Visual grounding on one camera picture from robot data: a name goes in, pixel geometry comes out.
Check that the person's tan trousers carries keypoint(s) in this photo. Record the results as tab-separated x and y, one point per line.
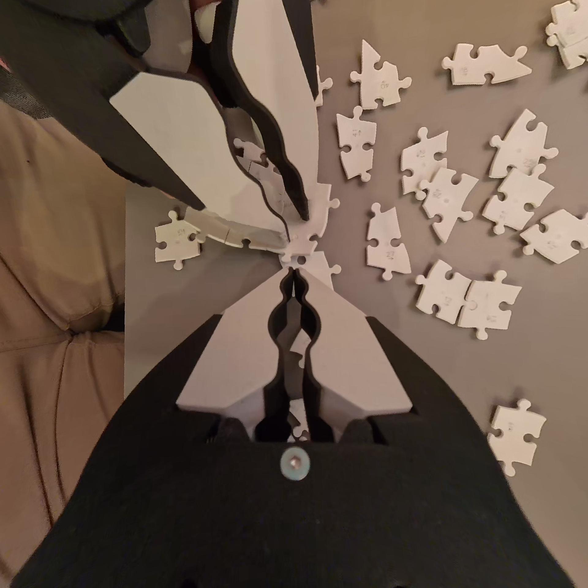
55	367

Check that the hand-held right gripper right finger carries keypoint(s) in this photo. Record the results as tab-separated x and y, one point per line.
358	367

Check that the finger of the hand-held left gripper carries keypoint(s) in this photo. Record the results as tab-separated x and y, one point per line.
183	138
275	69

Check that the joined puzzle ball section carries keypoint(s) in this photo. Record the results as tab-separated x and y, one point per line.
317	216

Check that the white puzzle pieces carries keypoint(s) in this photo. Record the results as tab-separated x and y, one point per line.
441	294

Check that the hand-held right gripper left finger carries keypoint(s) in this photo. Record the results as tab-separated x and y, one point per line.
220	367

